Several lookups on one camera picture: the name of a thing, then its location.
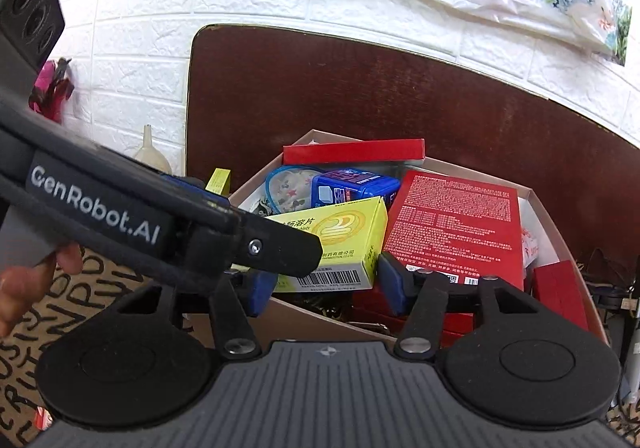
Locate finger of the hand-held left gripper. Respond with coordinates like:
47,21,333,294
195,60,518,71
159,171,246,223
187,213,325,279

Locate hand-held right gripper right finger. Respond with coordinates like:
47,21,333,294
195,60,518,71
377,252,543,359

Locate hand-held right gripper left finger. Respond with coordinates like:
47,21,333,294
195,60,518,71
107,269,277,360

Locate brown cardboard box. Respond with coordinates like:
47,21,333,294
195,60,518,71
227,129,614,350

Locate yellow medicine box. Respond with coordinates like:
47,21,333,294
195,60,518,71
262,196,390,290

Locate red box with text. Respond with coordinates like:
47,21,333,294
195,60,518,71
382,170,525,292

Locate red box white curves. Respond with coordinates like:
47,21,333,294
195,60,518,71
281,138,427,165

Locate clear snack bag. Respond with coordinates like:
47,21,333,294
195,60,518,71
521,224,542,269

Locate dark red gift box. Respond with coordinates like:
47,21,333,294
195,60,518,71
532,260,591,335

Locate person's left hand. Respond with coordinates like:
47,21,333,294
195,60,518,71
0,244,84,340

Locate small yellow-green box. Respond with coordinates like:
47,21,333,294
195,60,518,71
204,168,232,197

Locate patterned clear pouch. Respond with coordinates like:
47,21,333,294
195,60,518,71
264,165,324,217

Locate white plastic funnel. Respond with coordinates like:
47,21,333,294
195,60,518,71
132,124,174,177

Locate blue snack packet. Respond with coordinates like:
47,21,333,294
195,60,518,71
310,169,402,209

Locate black metal stand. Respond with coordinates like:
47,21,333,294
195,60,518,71
575,247,640,331

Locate pink wall ornament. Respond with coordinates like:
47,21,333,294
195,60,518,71
28,56,76,124

